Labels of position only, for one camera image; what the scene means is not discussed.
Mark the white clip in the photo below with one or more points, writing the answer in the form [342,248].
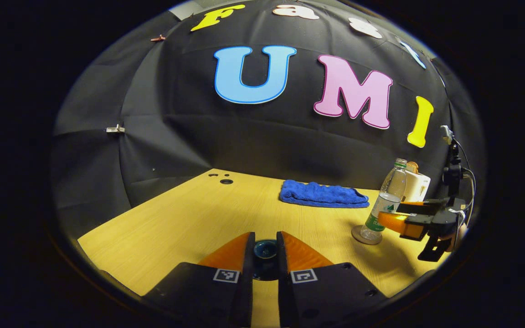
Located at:
[115,129]

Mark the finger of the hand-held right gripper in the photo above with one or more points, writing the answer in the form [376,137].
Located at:
[394,223]
[426,207]

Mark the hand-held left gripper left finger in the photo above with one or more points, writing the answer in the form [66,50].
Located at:
[246,282]

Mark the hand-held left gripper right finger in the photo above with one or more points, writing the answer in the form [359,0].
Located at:
[283,282]

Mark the clear plastic water bottle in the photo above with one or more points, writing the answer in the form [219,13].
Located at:
[392,187]

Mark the blue teacup lid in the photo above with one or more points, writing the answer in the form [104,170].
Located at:
[265,249]

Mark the round brown coaster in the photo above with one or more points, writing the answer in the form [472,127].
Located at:
[357,236]

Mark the blue towel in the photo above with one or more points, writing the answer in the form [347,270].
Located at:
[321,195]

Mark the bread slice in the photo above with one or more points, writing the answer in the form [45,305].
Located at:
[412,167]

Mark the white toaster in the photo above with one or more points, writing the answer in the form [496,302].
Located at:
[419,187]

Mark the copper clip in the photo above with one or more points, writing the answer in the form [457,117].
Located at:
[157,38]

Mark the black backdrop cloth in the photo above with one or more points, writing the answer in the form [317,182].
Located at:
[162,118]

